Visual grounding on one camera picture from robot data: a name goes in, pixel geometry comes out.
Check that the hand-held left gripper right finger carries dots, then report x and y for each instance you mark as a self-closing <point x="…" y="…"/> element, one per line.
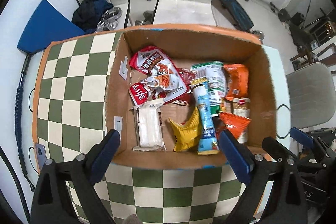
<point x="236" y="155"/>

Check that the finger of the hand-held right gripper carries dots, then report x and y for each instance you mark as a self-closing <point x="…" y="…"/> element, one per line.
<point x="273" y="146"/>
<point x="302" y="136"/>

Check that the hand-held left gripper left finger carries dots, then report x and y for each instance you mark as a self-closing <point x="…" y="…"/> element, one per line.
<point x="105" y="153"/>

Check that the orange snack packet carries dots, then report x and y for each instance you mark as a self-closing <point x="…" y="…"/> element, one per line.
<point x="236" y="77"/>
<point x="233" y="123"/>

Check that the light blue snack packet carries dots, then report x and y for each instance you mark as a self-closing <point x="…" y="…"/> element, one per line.
<point x="207" y="121"/>

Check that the beige snack packet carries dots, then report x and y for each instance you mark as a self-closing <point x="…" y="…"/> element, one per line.
<point x="242" y="106"/>

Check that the yellow snack packet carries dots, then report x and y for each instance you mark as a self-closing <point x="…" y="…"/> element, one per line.
<point x="186" y="134"/>

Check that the printed cardboard box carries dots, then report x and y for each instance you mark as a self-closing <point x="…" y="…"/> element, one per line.
<point x="262" y="87"/>

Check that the silver packet with red label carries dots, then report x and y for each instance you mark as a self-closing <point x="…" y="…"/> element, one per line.
<point x="162" y="85"/>

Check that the red and white snack packet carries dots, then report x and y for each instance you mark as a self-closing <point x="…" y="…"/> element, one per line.
<point x="152" y="58"/>

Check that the grey padded chair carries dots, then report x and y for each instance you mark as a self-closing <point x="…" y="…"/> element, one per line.
<point x="307" y="92"/>

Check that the green white checkered mat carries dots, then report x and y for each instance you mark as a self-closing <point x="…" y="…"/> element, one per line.
<point x="73" y="98"/>

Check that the grey flat device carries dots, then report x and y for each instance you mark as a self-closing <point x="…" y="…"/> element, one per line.
<point x="41" y="153"/>

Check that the wooden chair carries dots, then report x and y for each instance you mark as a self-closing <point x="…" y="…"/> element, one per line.
<point x="315" y="52"/>

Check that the green and white snack packet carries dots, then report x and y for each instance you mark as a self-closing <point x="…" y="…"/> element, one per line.
<point x="210" y="69"/>

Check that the dark red snack packet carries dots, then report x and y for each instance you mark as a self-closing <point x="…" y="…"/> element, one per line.
<point x="185" y="77"/>

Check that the chrome dumbbells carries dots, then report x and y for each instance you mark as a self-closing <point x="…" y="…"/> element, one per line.
<point x="110" y="19"/>

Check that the dark clothes pile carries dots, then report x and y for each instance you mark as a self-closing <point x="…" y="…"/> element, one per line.
<point x="89" y="14"/>

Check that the blue black weight bench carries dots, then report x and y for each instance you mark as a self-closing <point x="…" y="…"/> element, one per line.
<point x="233" y="6"/>

